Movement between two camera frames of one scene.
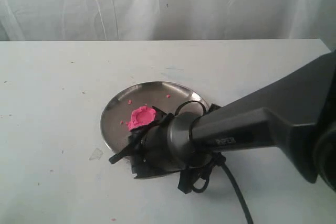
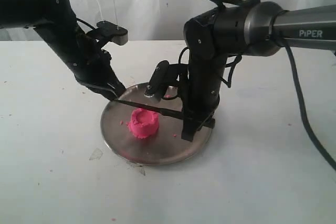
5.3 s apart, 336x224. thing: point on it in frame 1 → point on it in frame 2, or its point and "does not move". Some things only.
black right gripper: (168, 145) → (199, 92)
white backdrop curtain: (50, 7) does not move
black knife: (128, 150) → (207, 123)
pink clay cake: (140, 116) does not move
